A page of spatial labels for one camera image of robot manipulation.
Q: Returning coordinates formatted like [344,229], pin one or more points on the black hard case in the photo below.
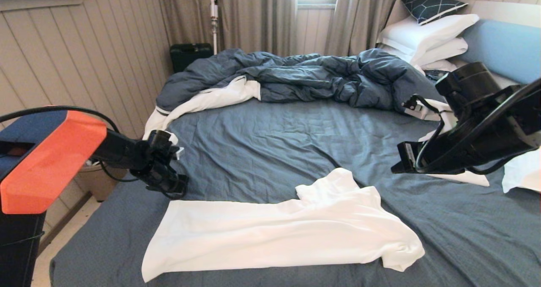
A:
[190,55]

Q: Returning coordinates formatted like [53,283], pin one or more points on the flat white stacked pillow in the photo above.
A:
[437,65]

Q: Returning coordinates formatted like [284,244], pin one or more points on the brown trash bin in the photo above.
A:
[101,186]

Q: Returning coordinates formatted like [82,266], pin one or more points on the blue padded headboard cushion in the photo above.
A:
[507,42]

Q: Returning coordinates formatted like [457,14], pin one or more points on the narrow beige curtain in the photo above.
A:
[359,18]

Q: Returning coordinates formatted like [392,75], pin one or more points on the white stick vacuum cleaner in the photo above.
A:
[214,23]

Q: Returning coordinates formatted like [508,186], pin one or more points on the dark blue crumpled duvet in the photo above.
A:
[317,77]

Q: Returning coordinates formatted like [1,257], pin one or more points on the beige headboard frame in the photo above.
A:
[507,11]

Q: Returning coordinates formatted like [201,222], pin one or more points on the white flat remote control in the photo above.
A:
[465,179]

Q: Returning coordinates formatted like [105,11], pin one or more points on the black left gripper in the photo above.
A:
[169,183]

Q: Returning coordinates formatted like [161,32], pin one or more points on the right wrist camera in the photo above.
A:
[416,107]

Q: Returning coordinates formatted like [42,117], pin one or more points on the white T-shirt with blue print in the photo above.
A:
[253,236]

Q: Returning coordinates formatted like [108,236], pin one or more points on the dark geometric patterned cushion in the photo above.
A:
[429,3]

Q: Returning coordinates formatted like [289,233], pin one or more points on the white loose pillow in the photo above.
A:
[522,175]

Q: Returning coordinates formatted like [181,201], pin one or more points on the large white stacked pillow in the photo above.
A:
[424,32]

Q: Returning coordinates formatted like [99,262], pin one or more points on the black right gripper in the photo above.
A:
[465,151]

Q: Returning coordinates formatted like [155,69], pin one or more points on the wide beige curtain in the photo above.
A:
[253,18]

